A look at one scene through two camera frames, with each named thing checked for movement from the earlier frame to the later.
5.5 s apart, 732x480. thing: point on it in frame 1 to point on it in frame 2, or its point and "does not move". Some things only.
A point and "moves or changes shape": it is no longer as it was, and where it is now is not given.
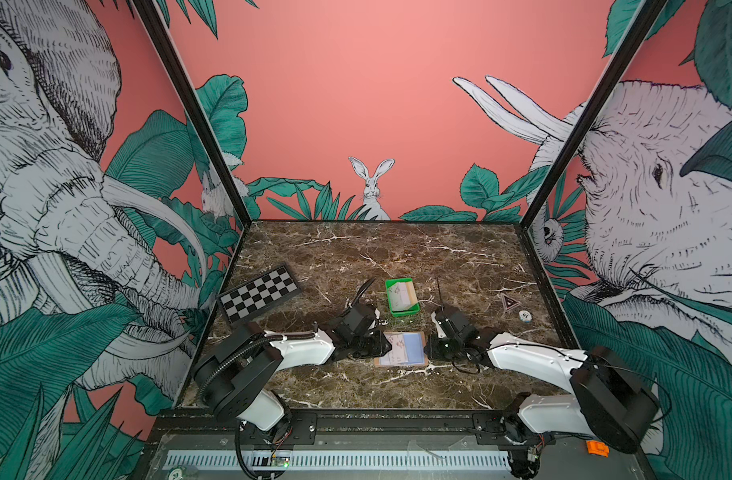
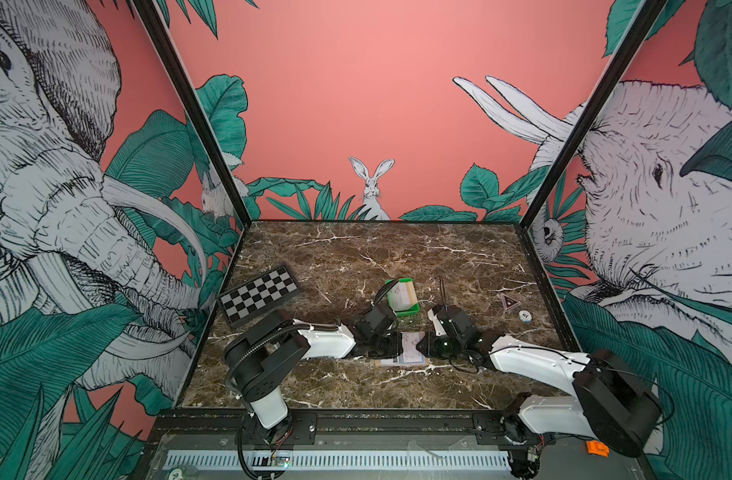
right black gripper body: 446,350 does not move
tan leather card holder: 408,349 does not move
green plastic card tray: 402,297 does not move
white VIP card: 397,354 moves or changes shape
